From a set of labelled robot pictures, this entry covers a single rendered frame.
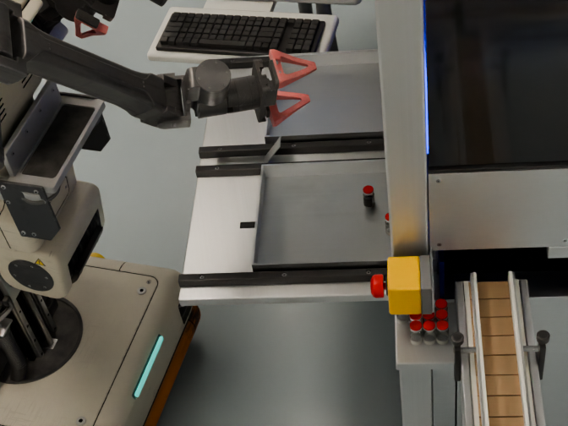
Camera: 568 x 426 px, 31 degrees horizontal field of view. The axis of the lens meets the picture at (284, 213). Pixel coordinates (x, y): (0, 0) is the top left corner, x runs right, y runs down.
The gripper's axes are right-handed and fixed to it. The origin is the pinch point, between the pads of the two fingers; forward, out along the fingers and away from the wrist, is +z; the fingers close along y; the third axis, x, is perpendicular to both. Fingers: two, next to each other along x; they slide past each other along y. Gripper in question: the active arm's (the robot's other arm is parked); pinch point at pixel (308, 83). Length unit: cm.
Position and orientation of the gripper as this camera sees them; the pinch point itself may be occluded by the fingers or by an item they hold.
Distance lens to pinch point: 176.7
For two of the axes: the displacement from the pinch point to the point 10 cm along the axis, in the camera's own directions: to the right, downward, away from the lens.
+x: 2.5, 8.7, -4.2
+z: 9.6, -1.8, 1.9
